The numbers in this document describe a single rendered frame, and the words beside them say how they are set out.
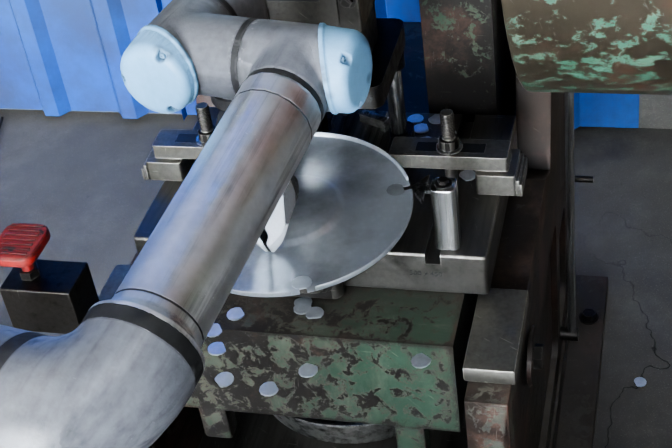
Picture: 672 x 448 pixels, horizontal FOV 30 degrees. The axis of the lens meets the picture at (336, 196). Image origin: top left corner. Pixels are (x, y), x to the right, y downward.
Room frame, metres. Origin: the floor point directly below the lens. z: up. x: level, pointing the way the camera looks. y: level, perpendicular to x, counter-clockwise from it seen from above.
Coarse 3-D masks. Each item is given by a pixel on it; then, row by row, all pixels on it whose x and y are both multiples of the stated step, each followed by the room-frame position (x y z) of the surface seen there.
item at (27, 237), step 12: (12, 228) 1.24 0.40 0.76; (24, 228) 1.24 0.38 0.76; (36, 228) 1.24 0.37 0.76; (0, 240) 1.22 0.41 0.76; (12, 240) 1.22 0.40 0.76; (24, 240) 1.22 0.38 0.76; (36, 240) 1.21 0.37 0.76; (48, 240) 1.22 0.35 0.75; (0, 252) 1.20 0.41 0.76; (12, 252) 1.19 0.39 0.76; (24, 252) 1.19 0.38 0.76; (36, 252) 1.19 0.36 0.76; (0, 264) 1.19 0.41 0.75; (12, 264) 1.18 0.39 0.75; (24, 264) 1.18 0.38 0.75
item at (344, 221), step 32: (320, 160) 1.25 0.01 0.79; (352, 160) 1.24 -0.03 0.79; (384, 160) 1.23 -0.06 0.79; (320, 192) 1.18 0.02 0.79; (352, 192) 1.18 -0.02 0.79; (384, 192) 1.17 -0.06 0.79; (320, 224) 1.12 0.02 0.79; (352, 224) 1.12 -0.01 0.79; (384, 224) 1.11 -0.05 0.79; (256, 256) 1.09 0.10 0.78; (288, 256) 1.08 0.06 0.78; (320, 256) 1.07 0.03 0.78; (352, 256) 1.06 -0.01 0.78; (256, 288) 1.04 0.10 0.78; (288, 288) 1.03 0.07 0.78; (320, 288) 1.02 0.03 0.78
